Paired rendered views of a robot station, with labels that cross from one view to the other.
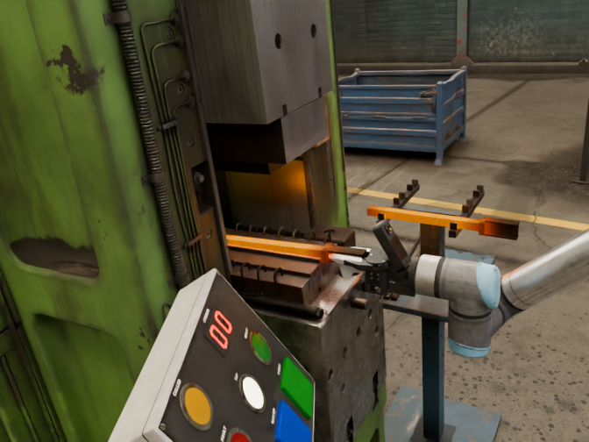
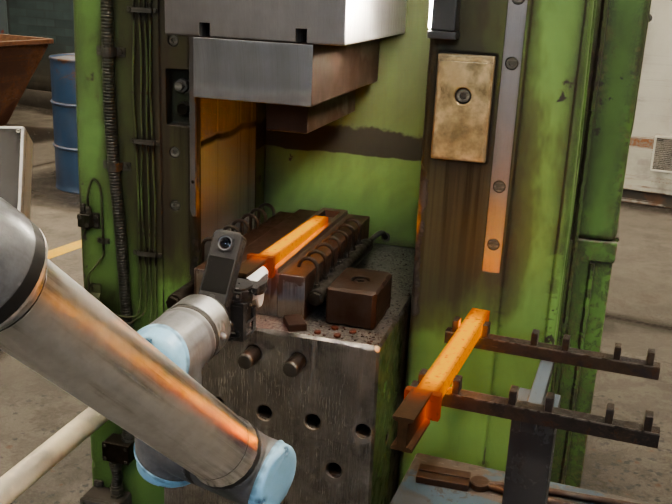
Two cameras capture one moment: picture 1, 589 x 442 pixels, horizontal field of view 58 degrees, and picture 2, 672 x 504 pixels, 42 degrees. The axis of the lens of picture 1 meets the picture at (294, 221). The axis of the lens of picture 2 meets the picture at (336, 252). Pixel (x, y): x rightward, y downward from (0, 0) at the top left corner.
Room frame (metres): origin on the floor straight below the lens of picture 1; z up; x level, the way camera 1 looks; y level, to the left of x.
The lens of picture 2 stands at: (0.90, -1.43, 1.46)
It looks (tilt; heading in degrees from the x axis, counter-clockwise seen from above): 17 degrees down; 75
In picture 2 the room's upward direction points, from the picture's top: 3 degrees clockwise
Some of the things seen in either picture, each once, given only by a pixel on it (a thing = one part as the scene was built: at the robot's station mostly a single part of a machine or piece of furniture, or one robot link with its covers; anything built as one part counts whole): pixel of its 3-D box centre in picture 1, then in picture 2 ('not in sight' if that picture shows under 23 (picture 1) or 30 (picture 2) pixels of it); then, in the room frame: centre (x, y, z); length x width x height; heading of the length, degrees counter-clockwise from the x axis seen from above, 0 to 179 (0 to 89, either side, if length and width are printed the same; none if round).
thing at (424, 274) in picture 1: (428, 274); (198, 328); (1.01, -0.28, 0.99); 0.10 x 0.05 x 0.09; 149
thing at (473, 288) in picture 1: (468, 283); (168, 354); (0.96, -0.35, 0.98); 0.12 x 0.09 x 0.10; 59
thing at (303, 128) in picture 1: (226, 126); (295, 61); (1.22, 0.13, 1.32); 0.42 x 0.20 x 0.10; 59
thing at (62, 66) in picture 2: not in sight; (96, 122); (0.81, 4.81, 0.44); 0.59 x 0.59 x 0.88
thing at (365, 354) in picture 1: (269, 333); (314, 383); (1.28, 0.11, 0.69); 0.56 x 0.38 x 0.45; 59
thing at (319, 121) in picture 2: (223, 154); (314, 103); (1.26, 0.15, 1.24); 0.30 x 0.07 x 0.06; 59
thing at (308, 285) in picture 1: (248, 262); (290, 254); (1.22, 0.13, 0.96); 0.42 x 0.20 x 0.09; 59
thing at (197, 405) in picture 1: (196, 406); not in sight; (0.49, 0.14, 1.16); 0.05 x 0.03 x 0.04; 149
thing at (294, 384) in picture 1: (294, 388); not in sight; (0.68, 0.03, 1.01); 0.07 x 0.05 x 0.07; 174
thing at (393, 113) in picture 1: (394, 112); not in sight; (5.10, -1.09, 0.36); 1.20 x 0.80 x 0.72; 55
